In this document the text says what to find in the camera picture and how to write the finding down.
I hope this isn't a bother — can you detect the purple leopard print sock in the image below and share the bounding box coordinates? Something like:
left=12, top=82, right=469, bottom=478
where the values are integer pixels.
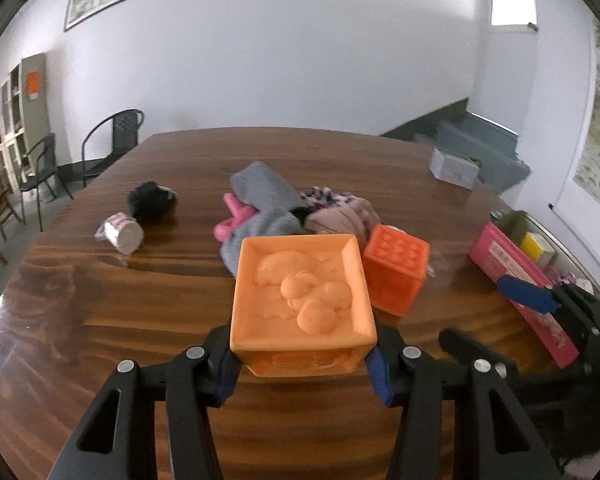
left=300, top=186, right=356, bottom=213

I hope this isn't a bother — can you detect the yellow green carton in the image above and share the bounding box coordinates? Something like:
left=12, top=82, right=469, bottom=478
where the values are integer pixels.
left=520, top=231, right=556, bottom=268

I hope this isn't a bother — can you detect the grey staircase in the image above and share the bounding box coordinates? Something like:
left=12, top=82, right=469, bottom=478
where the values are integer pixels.
left=380, top=97, right=531, bottom=196

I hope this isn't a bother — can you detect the pink foam roller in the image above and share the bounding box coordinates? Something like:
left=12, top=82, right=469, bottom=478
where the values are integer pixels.
left=213, top=192, right=256, bottom=243

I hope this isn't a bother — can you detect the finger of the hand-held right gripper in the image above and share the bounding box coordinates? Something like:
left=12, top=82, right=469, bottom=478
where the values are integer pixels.
left=496, top=274, right=600, bottom=337
left=439, top=327, right=521, bottom=376

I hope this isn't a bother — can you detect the dark orange studded toy block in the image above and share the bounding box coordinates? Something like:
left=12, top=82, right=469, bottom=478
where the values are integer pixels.
left=362, top=224, right=431, bottom=317

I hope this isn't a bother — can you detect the wooden desk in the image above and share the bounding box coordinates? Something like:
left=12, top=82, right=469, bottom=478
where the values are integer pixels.
left=0, top=127, right=600, bottom=480

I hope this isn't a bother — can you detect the beige pink sock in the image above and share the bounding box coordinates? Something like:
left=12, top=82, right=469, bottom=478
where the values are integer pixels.
left=305, top=197, right=382, bottom=251

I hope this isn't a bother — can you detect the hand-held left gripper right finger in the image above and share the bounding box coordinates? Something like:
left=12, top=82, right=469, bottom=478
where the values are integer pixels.
left=364, top=325, right=563, bottom=480

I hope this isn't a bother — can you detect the white paper cup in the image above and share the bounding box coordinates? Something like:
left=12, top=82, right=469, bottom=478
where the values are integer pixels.
left=95, top=212, right=145, bottom=256

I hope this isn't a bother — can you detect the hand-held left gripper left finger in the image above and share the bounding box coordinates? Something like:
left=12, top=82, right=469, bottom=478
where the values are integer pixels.
left=47, top=325, right=241, bottom=480

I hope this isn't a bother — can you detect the black fuzzy sock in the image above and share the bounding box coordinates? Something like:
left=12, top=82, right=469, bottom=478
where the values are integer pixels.
left=126, top=181, right=178, bottom=223

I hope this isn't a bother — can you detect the pink storage box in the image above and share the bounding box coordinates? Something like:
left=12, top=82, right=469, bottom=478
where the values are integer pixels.
left=469, top=210, right=600, bottom=368

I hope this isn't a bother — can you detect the light orange embossed toy block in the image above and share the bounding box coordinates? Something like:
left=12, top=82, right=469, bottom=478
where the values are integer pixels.
left=228, top=234, right=378, bottom=378

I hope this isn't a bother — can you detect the grey shelf cabinet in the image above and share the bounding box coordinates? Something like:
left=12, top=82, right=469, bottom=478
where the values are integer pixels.
left=0, top=52, right=48, bottom=193

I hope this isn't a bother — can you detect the small white box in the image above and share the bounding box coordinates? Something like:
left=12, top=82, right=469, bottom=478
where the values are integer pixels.
left=428, top=146, right=481, bottom=190

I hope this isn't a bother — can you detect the black metal chair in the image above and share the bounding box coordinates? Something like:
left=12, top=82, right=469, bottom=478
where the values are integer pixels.
left=19, top=133, right=73, bottom=233
left=81, top=109, right=145, bottom=188

